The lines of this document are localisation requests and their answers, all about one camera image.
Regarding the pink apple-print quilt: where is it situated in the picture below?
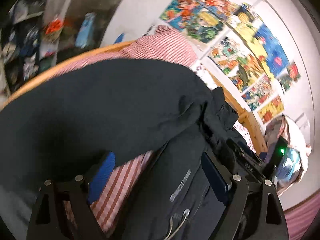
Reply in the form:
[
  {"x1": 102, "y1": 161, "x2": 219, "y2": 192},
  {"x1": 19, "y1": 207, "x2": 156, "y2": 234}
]
[{"x1": 233, "y1": 121, "x2": 256, "y2": 153}]

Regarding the oranges and cup drawing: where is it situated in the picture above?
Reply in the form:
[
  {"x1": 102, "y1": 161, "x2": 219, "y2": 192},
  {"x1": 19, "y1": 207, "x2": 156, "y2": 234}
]
[{"x1": 208, "y1": 30, "x2": 250, "y2": 77}]

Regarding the wooden bed frame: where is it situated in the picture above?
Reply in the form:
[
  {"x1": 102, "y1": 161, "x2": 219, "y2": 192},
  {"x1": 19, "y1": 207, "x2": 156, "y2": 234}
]
[{"x1": 0, "y1": 40, "x2": 268, "y2": 155}]

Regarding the mermaid girl drawing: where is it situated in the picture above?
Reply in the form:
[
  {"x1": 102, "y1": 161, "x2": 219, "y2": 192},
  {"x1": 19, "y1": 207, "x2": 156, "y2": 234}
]
[{"x1": 159, "y1": 0, "x2": 202, "y2": 31}]

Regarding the blue sea beach drawing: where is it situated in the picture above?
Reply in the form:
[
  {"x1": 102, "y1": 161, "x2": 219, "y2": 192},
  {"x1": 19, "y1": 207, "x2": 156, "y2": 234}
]
[{"x1": 247, "y1": 23, "x2": 289, "y2": 79}]

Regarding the red 2024 festive drawing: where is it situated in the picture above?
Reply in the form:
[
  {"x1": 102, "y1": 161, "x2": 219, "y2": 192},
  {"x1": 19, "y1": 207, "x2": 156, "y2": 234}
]
[{"x1": 242, "y1": 75, "x2": 273, "y2": 111}]

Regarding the blond boy drawing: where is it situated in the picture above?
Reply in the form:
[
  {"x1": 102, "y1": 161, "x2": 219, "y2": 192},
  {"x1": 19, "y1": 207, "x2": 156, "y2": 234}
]
[{"x1": 186, "y1": 8, "x2": 224, "y2": 44}]

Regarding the red-haired green-coat figure drawing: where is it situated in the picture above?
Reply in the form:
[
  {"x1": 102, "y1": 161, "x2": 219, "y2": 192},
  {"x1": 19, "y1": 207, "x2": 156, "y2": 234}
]
[{"x1": 277, "y1": 61, "x2": 300, "y2": 93}]

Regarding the yellow bear drawing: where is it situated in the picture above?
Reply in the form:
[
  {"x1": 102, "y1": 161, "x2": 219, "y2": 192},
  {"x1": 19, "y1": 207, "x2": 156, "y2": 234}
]
[{"x1": 258, "y1": 95, "x2": 284, "y2": 124}]

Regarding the moon and stars drawing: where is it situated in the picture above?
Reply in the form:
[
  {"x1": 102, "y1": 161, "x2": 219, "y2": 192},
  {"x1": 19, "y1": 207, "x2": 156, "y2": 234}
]
[{"x1": 227, "y1": 3, "x2": 263, "y2": 42}]

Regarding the landscape dinosaur drawing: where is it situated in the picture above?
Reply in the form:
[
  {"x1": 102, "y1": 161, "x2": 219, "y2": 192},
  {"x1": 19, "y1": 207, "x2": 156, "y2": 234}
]
[{"x1": 228, "y1": 54, "x2": 265, "y2": 93}]

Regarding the black winter jacket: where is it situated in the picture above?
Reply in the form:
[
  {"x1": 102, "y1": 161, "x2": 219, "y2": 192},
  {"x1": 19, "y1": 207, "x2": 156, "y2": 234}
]
[{"x1": 1, "y1": 59, "x2": 242, "y2": 239}]

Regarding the red checkered pillow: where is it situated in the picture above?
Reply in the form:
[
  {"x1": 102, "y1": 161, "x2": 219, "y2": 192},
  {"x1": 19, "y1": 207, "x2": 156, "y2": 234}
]
[{"x1": 56, "y1": 25, "x2": 197, "y2": 233}]

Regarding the bagged bedding bundle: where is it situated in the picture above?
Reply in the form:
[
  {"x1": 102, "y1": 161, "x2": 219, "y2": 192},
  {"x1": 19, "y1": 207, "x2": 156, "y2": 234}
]
[{"x1": 264, "y1": 114, "x2": 311, "y2": 196}]

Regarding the orange-haired girl drawing top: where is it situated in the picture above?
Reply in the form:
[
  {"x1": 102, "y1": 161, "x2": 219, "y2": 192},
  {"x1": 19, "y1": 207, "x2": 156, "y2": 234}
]
[{"x1": 200, "y1": 0, "x2": 239, "y2": 20}]

